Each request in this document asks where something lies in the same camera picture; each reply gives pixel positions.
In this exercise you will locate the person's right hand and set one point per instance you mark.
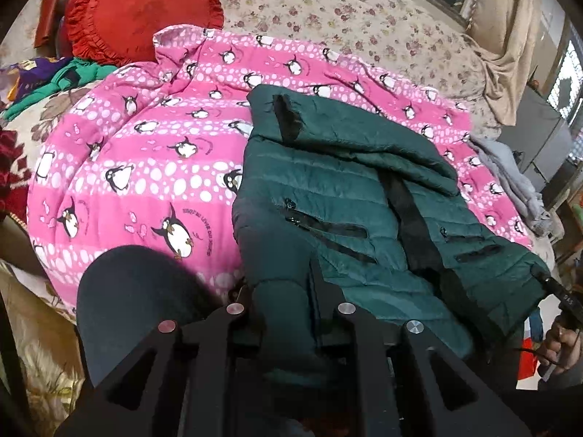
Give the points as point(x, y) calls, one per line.
point(561, 349)

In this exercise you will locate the red and cream plush blanket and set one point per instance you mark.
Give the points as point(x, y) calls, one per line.
point(21, 143)

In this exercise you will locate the beige curtain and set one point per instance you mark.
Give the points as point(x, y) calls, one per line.
point(503, 34)

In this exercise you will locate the green knitted garment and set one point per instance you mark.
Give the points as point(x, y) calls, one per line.
point(78, 73)

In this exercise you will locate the red heart-shaped ruffled pillow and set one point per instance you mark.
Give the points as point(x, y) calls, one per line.
point(119, 32)

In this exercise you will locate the floral bed sheet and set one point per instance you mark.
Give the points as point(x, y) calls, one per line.
point(402, 36)

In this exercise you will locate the dark green quilted jacket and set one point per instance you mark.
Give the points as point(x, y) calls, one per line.
point(329, 191)

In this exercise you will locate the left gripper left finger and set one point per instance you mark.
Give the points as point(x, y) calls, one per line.
point(179, 381)

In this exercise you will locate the pink penguin blanket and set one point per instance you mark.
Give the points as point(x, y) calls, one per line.
point(153, 155)

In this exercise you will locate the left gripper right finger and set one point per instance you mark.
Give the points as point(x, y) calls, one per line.
point(392, 380)

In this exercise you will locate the grey garment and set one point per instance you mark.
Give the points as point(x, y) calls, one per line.
point(500, 161)

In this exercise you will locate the purple garment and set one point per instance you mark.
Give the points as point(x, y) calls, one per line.
point(29, 74)

